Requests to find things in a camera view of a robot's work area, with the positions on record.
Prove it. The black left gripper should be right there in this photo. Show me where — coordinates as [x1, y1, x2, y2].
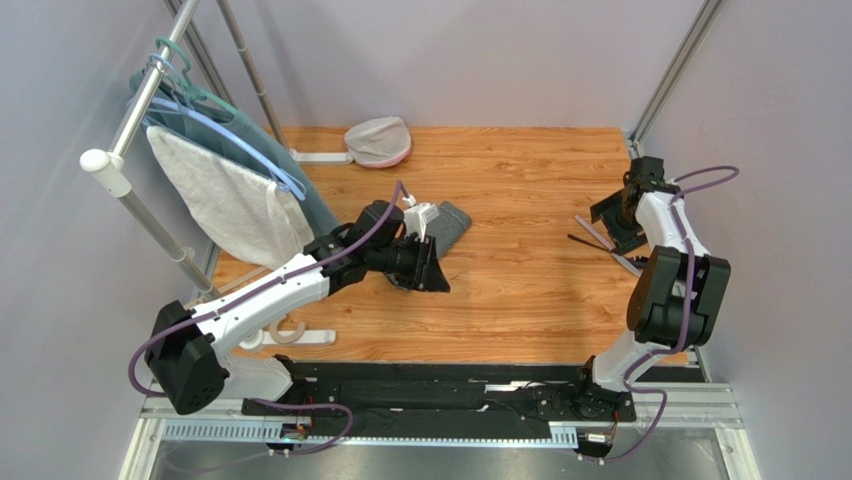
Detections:
[367, 232, 451, 293]

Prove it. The grey cloth napkin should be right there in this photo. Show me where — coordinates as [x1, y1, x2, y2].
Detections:
[385, 201, 472, 293]

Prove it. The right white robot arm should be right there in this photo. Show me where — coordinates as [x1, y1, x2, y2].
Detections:
[589, 157, 731, 392]

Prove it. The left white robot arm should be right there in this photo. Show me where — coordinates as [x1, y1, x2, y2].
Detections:
[140, 200, 450, 415]

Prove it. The white mesh cap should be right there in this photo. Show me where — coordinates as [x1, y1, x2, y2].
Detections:
[344, 116, 413, 168]

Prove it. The light blue hanger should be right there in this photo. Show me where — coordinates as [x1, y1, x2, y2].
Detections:
[130, 53, 310, 202]

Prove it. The white towel on hanger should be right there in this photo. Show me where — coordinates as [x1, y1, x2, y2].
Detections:
[146, 126, 315, 270]

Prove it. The beige wooden hanger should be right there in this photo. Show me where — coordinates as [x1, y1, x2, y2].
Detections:
[192, 267, 325, 354]

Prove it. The white clothes rack base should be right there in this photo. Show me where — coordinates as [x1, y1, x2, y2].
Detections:
[238, 329, 337, 352]

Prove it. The teal shirt on hanger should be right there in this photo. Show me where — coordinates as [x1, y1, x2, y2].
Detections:
[146, 76, 340, 235]

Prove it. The green hanger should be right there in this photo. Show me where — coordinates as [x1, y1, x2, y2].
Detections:
[154, 36, 238, 118]

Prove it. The metal clothes rack pole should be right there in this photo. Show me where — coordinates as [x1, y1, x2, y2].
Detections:
[78, 0, 297, 301]

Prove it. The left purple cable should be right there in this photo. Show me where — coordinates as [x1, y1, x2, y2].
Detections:
[127, 179, 409, 467]

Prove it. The black mounting rail plate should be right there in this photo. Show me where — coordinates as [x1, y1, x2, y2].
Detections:
[278, 362, 637, 440]

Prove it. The aluminium frame rail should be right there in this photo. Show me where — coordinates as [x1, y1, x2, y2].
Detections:
[140, 376, 759, 479]

